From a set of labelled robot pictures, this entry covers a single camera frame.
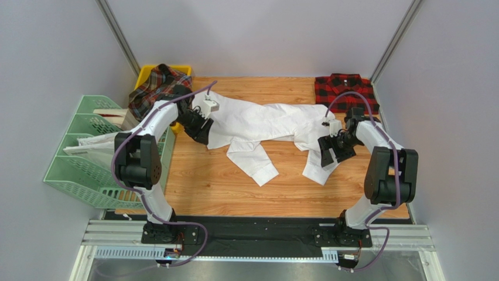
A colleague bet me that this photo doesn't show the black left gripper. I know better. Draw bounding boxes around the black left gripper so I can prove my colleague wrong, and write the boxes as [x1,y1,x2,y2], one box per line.
[175,109,214,146]

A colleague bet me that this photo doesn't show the white long sleeve shirt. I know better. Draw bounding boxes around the white long sleeve shirt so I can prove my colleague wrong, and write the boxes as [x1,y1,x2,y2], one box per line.
[207,91,339,186]

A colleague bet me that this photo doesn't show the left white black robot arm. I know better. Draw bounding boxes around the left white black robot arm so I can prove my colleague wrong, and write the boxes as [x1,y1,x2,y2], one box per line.
[111,84,219,244]

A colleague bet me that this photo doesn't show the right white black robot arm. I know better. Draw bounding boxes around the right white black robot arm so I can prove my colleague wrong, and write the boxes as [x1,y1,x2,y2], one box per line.
[318,108,419,246]

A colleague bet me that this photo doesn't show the red black plaid folded shirt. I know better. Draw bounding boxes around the red black plaid folded shirt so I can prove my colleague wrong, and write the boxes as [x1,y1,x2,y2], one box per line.
[314,73,380,115]

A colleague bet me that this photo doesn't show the multicolour plaid shirt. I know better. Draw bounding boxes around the multicolour plaid shirt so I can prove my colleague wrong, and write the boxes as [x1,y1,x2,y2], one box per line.
[128,64,193,121]

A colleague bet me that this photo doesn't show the yellow plastic bin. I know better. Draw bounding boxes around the yellow plastic bin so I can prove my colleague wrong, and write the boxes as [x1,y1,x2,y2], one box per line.
[128,64,195,138]

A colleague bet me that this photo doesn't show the papers in file rack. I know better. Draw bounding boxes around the papers in file rack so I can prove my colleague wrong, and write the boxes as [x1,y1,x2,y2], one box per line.
[63,109,138,170]

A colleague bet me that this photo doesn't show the green mesh file rack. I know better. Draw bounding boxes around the green mesh file rack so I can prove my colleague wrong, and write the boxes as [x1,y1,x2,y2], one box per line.
[43,95,176,210]

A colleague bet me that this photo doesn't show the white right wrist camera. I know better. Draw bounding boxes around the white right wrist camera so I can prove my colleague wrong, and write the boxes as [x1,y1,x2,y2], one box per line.
[322,118,343,137]

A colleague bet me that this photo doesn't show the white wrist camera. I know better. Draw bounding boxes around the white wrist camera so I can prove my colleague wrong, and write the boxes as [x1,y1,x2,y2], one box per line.
[200,100,220,116]
[322,118,343,137]

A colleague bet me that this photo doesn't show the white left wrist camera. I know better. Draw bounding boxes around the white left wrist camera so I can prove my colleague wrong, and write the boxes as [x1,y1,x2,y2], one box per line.
[200,100,220,116]

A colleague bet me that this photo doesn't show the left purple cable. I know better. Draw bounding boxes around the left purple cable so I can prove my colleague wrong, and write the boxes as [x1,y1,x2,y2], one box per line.
[95,80,218,269]

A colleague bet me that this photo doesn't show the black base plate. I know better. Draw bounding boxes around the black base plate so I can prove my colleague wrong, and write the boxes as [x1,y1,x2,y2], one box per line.
[103,211,373,258]

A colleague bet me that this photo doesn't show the aluminium rail frame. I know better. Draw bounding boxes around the aluminium rail frame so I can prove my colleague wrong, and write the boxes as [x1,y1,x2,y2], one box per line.
[70,215,445,280]

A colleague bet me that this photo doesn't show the left aluminium corner post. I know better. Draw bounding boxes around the left aluminium corner post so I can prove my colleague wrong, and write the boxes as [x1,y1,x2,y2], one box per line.
[95,0,141,77]

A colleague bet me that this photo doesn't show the aluminium corner post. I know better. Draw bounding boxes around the aluminium corner post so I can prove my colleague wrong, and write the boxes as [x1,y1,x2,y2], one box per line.
[95,0,141,77]
[370,0,425,85]

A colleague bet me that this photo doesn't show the right aluminium corner post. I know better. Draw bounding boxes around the right aluminium corner post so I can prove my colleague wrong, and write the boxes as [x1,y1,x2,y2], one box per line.
[370,0,425,85]

